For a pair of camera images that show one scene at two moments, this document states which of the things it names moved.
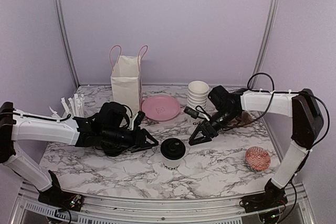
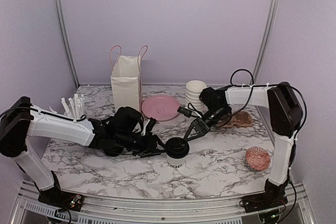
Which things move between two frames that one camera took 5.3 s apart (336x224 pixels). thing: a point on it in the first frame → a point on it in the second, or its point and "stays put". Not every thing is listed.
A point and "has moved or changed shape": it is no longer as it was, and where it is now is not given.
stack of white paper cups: (197, 94) stays put
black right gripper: (211, 132) → (201, 126)
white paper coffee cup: (171, 164) has moved or changed shape
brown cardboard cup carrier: (244, 119) stays put
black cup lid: (172, 148) has moved or changed shape
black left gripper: (139, 141) → (151, 145)
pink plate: (160, 107) stays put
